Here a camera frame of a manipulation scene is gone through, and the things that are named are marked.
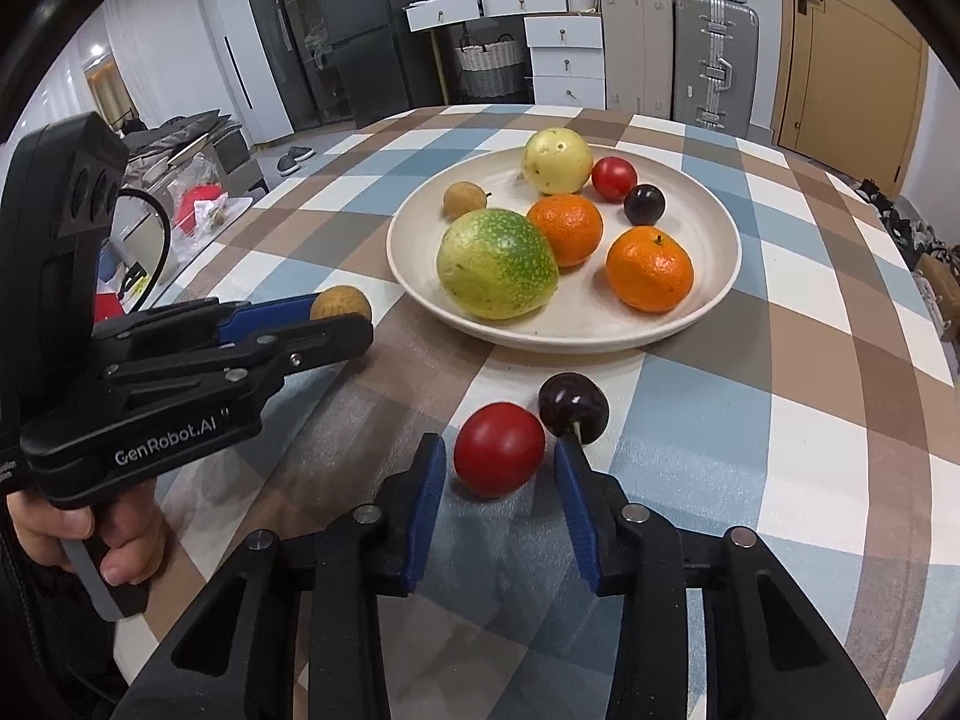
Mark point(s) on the white wardrobe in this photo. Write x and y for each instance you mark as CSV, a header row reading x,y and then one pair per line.
x,y
240,67

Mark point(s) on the black refrigerator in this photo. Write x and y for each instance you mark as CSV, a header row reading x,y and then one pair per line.
x,y
360,15

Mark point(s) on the grey jacket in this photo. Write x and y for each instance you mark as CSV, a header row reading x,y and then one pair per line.
x,y
180,139

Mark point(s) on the cream round plate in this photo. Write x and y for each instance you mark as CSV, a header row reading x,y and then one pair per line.
x,y
705,240

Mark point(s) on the green yellow passion fruit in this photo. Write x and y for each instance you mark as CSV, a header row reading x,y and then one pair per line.
x,y
495,266

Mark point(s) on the white desk with drawers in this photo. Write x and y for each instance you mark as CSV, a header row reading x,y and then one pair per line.
x,y
562,37

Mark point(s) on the wooden door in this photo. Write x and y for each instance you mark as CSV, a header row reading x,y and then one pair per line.
x,y
855,52

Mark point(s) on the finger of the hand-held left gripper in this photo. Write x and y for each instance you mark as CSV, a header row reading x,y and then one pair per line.
x,y
270,313
330,337

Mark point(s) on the grey slipper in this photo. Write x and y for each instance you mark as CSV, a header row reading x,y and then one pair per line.
x,y
301,154
286,165

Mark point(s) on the brown longan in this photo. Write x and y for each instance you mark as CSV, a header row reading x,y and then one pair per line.
x,y
461,199
341,302

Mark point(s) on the dark glass display cabinet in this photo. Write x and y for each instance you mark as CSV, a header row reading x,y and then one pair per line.
x,y
277,30

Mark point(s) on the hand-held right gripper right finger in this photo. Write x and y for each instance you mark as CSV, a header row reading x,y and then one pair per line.
x,y
574,510

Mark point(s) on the person's left forearm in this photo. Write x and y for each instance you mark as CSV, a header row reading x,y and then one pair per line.
x,y
45,652

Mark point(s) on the pale yellow round fruit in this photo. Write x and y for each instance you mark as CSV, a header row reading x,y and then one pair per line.
x,y
559,161

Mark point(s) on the silver suitcase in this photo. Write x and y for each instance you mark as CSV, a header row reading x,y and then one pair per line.
x,y
712,67

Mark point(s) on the woven laundry basket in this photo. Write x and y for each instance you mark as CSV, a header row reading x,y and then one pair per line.
x,y
489,67

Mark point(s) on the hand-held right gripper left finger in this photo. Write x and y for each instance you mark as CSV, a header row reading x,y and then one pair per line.
x,y
424,502

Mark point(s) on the beige suitcase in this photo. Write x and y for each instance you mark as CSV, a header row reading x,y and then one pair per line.
x,y
637,45

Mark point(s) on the clear plastic bag red contents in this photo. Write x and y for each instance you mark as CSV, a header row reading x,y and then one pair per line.
x,y
206,199

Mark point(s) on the dark red cherry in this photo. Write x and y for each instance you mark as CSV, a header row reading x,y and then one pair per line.
x,y
574,403
643,204

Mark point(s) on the red cherry tomato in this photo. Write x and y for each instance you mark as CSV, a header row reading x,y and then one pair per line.
x,y
499,448
613,178

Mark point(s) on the person's left hand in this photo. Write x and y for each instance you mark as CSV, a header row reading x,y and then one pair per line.
x,y
45,532

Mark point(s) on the orange tangerine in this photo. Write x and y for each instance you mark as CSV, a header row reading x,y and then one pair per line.
x,y
566,229
649,270

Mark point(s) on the row of shoes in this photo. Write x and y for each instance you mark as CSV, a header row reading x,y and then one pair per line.
x,y
911,240

